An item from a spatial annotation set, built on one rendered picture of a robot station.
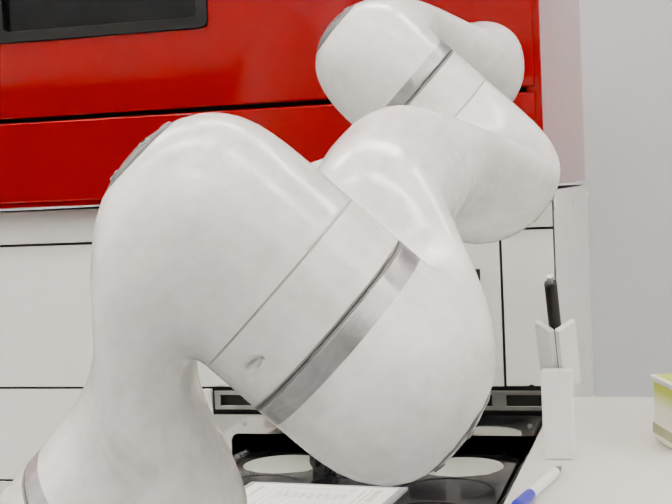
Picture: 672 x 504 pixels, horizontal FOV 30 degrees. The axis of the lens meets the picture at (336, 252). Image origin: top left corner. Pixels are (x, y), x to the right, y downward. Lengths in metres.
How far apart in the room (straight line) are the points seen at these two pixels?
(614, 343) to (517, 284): 1.51
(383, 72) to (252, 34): 0.61
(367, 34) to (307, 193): 0.37
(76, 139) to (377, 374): 1.09
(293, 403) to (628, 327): 2.44
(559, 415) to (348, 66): 0.42
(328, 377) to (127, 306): 0.11
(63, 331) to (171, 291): 1.12
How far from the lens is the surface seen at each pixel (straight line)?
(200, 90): 1.61
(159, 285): 0.64
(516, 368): 1.58
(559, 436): 1.23
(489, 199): 0.95
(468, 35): 1.09
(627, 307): 3.05
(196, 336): 0.65
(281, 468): 1.53
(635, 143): 3.03
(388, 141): 0.82
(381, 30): 1.00
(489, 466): 1.50
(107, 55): 1.66
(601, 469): 1.19
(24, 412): 1.80
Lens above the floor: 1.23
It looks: 3 degrees down
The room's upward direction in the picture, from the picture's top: 3 degrees counter-clockwise
